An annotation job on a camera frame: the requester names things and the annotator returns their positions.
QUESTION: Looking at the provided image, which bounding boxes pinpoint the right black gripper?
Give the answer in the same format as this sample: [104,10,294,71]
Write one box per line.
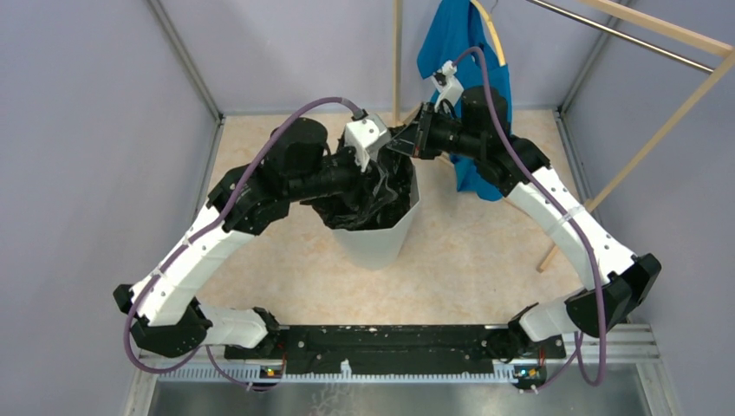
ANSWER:
[386,102,483,160]

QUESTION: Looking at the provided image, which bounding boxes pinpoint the black plastic trash bag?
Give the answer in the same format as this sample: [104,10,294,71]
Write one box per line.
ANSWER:
[300,148,415,231]

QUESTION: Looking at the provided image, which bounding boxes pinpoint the white translucent trash bin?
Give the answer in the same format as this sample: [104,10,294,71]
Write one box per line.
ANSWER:
[332,173,420,270]

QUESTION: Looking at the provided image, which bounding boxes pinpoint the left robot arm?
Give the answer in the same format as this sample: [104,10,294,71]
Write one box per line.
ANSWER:
[114,115,390,358]

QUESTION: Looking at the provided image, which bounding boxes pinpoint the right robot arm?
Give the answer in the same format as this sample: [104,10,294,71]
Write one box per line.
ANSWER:
[389,87,662,357]

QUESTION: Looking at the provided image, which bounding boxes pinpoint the blue t-shirt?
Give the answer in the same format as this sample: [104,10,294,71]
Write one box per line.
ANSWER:
[416,0,513,202]

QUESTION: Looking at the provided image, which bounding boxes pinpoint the wooden clothes hanger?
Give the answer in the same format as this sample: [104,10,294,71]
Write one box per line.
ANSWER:
[470,0,507,67]

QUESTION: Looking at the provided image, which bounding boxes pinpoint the wooden clothes rack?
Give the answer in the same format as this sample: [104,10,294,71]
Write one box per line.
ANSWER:
[391,0,735,274]

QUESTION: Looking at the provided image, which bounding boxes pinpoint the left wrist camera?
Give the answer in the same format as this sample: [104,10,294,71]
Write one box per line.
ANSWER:
[343,114,392,172]

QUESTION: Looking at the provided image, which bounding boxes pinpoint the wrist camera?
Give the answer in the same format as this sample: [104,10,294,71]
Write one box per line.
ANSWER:
[431,60,464,114]
[343,114,392,172]

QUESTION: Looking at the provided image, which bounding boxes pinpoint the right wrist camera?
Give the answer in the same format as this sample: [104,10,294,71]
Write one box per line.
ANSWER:
[431,60,464,114]

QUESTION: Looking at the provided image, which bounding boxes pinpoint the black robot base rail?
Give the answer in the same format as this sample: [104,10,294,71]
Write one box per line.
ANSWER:
[140,322,659,385]

